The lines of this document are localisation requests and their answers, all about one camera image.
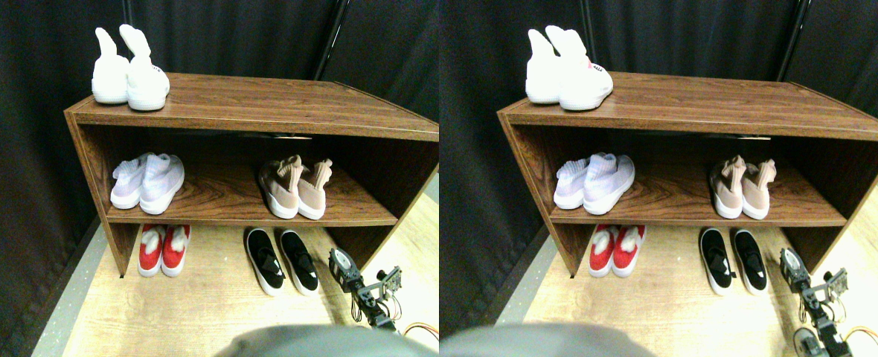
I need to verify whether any white shoe with red mark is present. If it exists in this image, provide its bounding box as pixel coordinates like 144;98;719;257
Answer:
119;24;170;112
545;25;614;112

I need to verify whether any black shoe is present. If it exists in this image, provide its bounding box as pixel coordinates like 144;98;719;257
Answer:
279;228;321;296
731;228;769;296
699;228;734;296
244;228;286;297

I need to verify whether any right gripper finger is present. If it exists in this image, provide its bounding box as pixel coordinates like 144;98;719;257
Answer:
779;248;811;292
328;248;364;293

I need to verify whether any brown shoe rack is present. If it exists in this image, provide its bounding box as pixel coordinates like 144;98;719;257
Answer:
497;72;878;278
64;72;439;278

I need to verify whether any black bracket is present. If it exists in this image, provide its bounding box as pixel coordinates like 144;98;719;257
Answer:
368;266;403;303

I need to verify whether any lilac shoe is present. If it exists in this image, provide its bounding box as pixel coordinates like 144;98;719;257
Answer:
110;154;153;210
583;153;635;215
554;158;592;210
139;153;185;215

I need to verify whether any beige shoe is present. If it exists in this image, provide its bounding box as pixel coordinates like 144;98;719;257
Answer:
298;158;333;220
740;159;777;220
709;155;747;219
258;155;304;219

